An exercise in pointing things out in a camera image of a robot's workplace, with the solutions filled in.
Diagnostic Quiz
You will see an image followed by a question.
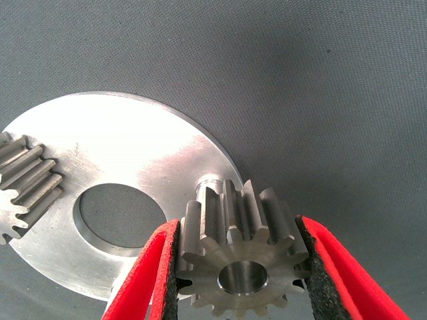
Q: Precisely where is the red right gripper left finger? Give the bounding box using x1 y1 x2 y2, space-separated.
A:
101 218 183 320

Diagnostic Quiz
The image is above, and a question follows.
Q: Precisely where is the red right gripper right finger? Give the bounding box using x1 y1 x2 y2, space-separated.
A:
295 215 411 320

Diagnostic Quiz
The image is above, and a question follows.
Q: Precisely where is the small steel planetary gear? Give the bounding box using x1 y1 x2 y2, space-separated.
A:
175 179 313 319
0 131 65 246

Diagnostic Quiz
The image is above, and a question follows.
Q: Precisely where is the round metal carrier plate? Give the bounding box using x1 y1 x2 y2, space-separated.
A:
1 91 244 301

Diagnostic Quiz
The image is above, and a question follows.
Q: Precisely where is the dark grey table cloth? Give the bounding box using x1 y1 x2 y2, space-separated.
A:
0 0 427 320

